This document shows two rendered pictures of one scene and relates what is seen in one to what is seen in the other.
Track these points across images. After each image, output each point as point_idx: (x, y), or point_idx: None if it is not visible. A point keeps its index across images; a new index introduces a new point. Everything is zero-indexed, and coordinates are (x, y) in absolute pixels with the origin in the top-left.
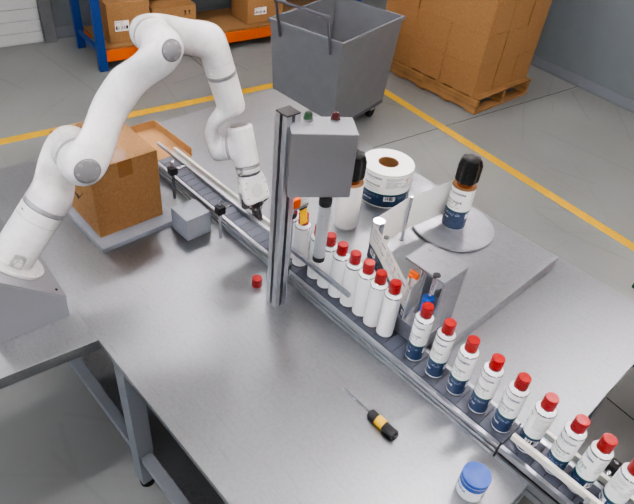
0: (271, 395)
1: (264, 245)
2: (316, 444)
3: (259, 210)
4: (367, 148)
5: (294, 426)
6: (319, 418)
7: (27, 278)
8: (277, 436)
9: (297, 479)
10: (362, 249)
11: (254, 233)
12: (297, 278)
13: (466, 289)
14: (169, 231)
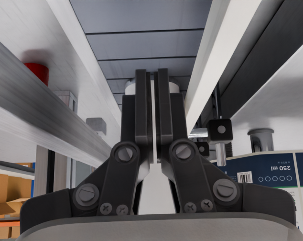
0: None
1: (110, 71)
2: (30, 146)
3: (159, 162)
4: None
5: (16, 142)
6: None
7: None
8: None
9: (5, 149)
10: (300, 121)
11: (113, 20)
12: (119, 122)
13: (287, 149)
14: None
